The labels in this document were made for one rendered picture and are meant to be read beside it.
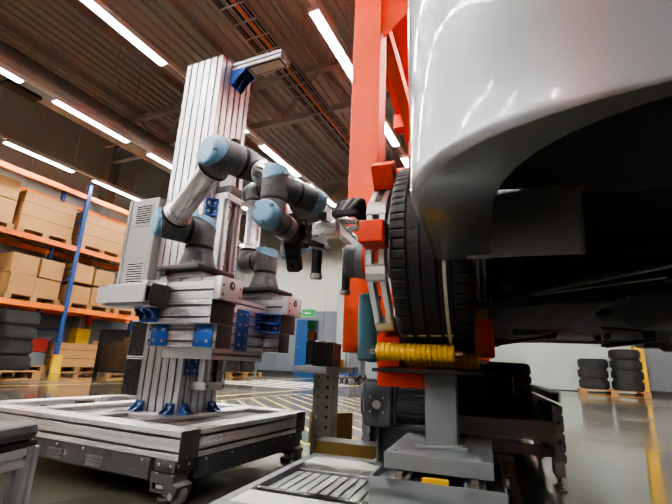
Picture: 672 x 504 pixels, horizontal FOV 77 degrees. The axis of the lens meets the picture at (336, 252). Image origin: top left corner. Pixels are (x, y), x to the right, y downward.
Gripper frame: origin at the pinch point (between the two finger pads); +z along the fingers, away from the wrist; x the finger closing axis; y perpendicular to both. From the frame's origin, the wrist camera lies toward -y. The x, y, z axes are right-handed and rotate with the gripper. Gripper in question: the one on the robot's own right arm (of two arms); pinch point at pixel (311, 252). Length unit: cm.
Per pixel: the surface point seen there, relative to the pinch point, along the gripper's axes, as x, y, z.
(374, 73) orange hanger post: -5, 120, 65
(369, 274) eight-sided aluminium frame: -22.0, -9.3, -4.7
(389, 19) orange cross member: -11, 162, 72
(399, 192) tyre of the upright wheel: -31.9, 15.8, -7.9
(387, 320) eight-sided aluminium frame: -25.0, -22.1, 8.1
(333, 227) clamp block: -6.8, 9.5, 2.6
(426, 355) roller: -37, -33, 8
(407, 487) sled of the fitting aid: -33, -68, -3
